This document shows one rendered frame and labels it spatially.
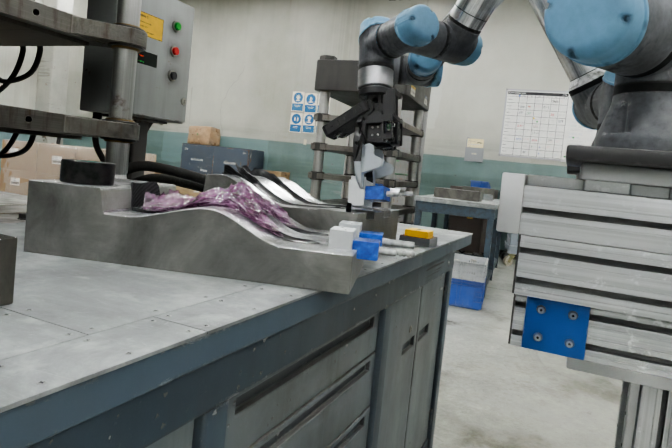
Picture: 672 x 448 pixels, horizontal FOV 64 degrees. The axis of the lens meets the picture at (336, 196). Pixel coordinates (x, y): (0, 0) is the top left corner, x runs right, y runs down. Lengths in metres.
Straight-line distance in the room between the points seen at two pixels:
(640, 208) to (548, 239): 0.13
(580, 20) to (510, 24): 7.07
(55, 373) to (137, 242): 0.40
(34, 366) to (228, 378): 0.29
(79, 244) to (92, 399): 0.44
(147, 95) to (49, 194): 0.94
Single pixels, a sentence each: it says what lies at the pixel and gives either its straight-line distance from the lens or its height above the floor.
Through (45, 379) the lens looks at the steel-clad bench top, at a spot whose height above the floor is 0.80.
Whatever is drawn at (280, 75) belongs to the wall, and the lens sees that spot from 8.54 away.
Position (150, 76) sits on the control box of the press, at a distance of 1.81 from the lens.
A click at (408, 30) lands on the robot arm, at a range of 1.07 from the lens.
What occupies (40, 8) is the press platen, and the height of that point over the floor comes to 1.28.
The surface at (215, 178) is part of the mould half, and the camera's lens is 1.21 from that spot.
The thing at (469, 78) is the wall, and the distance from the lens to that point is 7.71.
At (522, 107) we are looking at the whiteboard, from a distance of 7.59.
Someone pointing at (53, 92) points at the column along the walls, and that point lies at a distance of 9.07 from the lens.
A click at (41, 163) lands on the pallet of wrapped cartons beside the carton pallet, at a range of 5.34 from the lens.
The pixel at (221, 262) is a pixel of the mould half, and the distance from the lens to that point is 0.79.
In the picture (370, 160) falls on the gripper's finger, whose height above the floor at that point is 1.00.
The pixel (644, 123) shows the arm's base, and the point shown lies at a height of 1.08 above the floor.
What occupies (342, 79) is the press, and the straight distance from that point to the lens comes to 5.27.
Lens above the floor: 0.97
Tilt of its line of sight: 3 degrees down
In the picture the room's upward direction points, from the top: 6 degrees clockwise
